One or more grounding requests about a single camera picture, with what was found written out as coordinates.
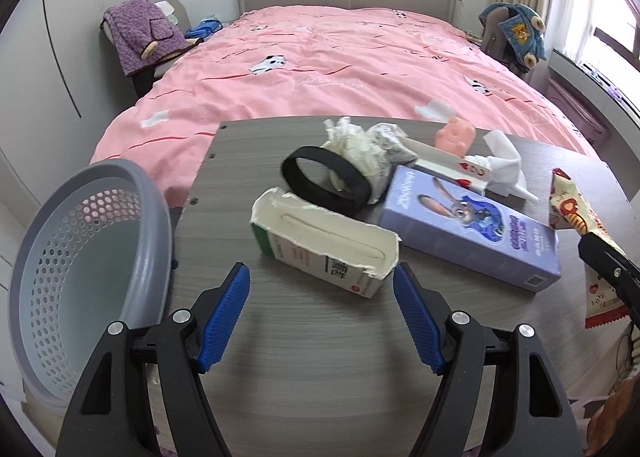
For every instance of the purple fleece garment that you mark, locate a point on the purple fleece garment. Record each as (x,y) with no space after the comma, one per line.
(140,32)

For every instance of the lined paper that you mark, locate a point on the lined paper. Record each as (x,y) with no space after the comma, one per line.
(395,147)

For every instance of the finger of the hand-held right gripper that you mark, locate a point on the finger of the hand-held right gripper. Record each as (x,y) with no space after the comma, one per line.
(607,259)

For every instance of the purple cartoon rabbit box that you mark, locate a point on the purple cartoon rabbit box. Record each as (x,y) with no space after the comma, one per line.
(465,227)

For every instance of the blue bag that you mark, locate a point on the blue bag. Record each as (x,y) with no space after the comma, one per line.
(202,29)

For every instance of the white box with red hearts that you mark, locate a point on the white box with red hearts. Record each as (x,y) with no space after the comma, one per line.
(450,162)

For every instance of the cream paper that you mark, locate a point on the cream paper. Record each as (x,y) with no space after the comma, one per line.
(350,144)

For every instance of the cream and red snack wrapper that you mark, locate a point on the cream and red snack wrapper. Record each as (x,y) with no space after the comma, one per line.
(570,207)

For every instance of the torn white milk carton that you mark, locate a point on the torn white milk carton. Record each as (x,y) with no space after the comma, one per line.
(320,242)

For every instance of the white tissue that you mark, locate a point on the white tissue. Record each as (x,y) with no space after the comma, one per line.
(500,162)

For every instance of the pink pig toy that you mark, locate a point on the pink pig toy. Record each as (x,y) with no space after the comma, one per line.
(455,137)

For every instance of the blue denim jacket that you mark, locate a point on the blue denim jacket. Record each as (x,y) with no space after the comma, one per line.
(520,32)

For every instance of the mauve storage bin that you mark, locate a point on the mauve storage bin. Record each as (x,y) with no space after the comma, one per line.
(575,104)

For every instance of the brown chair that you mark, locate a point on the brown chair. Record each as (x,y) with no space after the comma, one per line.
(495,37)

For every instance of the grey window bench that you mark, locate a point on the grey window bench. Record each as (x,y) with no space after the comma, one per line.
(590,82)

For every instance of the pink printed duvet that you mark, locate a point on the pink printed duvet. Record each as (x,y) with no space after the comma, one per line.
(325,72)

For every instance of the grey perforated plastic basket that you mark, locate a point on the grey perforated plastic basket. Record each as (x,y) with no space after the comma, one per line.
(75,257)

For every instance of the white wardrobe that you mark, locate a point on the white wardrobe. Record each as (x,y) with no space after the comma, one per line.
(65,37)

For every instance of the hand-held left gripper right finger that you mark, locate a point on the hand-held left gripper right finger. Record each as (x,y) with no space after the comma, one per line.
(415,322)

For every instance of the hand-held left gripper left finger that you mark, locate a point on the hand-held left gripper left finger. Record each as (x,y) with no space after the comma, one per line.
(225,317)

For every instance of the window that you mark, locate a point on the window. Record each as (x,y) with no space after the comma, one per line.
(615,12)

